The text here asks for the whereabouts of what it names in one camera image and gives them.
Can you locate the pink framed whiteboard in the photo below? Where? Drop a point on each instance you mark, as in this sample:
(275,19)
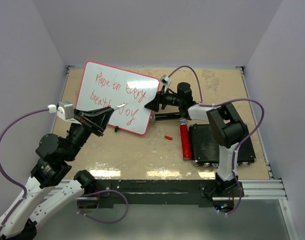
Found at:
(109,86)

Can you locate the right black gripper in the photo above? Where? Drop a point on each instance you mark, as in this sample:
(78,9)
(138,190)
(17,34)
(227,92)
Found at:
(159,99)

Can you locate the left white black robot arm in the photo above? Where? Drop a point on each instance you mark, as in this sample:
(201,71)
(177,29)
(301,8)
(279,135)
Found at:
(30,210)

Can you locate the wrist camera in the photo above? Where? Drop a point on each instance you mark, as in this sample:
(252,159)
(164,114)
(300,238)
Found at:
(64,110)
(165,80)

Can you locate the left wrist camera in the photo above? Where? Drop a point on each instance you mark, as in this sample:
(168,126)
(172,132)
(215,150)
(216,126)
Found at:
(64,110)

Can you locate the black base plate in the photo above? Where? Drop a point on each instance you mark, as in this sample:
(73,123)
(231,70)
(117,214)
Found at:
(203,193)

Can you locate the red glitter microphone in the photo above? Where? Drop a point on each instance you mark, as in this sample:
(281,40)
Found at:
(185,141)

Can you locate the black handheld microphone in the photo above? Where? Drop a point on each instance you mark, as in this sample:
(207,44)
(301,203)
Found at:
(165,116)

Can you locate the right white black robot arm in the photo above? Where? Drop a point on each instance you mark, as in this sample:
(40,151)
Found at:
(226,125)

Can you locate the red white marker pen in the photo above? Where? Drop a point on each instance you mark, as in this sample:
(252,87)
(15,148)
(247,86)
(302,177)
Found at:
(119,106)

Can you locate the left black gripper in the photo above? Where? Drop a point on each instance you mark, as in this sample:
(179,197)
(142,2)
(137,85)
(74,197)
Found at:
(103,114)

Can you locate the black ribbed case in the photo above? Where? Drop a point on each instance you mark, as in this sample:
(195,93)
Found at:
(205,152)

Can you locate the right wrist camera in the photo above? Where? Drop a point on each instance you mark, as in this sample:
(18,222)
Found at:
(165,80)

